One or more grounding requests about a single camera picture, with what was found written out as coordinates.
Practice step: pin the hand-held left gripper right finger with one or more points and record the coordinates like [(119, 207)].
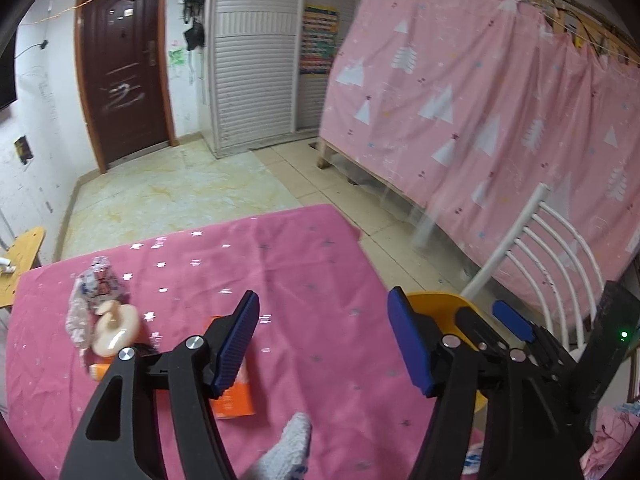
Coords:
[(412, 345)]

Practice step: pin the green wall sticker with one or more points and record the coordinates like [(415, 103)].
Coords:
[(176, 57)]

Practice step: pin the hanging black bags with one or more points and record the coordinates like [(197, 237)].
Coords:
[(195, 35)]

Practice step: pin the yellow bin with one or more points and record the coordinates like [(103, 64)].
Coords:
[(450, 310)]

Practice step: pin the orange carton box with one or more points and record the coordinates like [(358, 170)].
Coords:
[(240, 400)]

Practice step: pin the pink star tablecloth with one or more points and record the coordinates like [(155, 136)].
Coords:
[(310, 280)]

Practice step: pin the open wall box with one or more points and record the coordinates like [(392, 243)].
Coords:
[(23, 150)]

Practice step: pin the white metal chair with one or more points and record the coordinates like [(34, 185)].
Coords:
[(503, 241)]

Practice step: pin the colourful wall chart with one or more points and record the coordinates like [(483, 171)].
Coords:
[(319, 40)]

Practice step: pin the small orange tube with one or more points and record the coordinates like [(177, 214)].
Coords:
[(100, 371)]

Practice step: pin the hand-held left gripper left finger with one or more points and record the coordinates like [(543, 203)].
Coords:
[(235, 340)]

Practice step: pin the white plastic clip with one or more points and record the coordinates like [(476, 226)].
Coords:
[(5, 262)]

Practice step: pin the clear plastic wrapper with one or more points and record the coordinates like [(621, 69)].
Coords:
[(87, 305)]

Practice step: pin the white louvred wardrobe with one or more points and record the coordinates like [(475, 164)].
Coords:
[(250, 75)]

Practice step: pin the beige mushroom-shaped object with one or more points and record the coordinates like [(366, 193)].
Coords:
[(117, 332)]

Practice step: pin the pink printed bed curtain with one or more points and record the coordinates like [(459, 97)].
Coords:
[(475, 110)]

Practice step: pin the pink floral cloth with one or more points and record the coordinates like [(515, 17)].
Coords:
[(615, 440)]

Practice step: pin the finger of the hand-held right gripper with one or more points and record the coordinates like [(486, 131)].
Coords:
[(475, 327), (512, 319)]

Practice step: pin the dark brown door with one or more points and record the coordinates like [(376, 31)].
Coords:
[(125, 60)]

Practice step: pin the yellow wooden stool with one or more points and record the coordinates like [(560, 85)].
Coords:
[(25, 250)]

